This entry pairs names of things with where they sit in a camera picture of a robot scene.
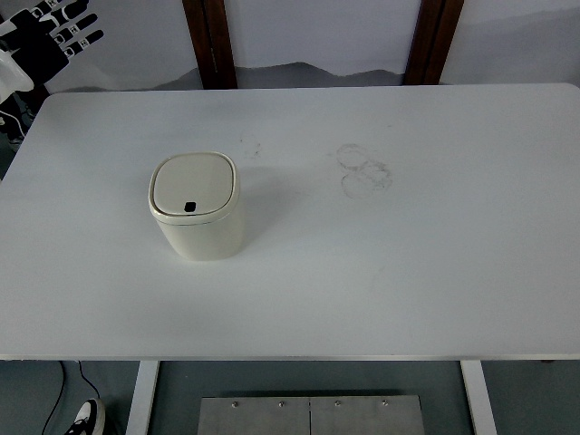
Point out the person's foot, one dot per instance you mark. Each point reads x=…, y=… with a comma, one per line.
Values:
x=88, y=419

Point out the grey metal plate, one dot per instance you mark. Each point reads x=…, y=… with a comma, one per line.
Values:
x=272, y=419

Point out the white table leg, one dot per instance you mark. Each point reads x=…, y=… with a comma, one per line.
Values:
x=142, y=399
x=478, y=399

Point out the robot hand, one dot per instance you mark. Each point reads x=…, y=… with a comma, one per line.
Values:
x=31, y=50

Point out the cream lidded trash bin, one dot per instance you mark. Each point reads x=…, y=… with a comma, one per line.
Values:
x=199, y=235

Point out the dark wooden screen post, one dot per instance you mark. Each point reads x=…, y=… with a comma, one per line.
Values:
x=213, y=41
x=432, y=41
x=40, y=93

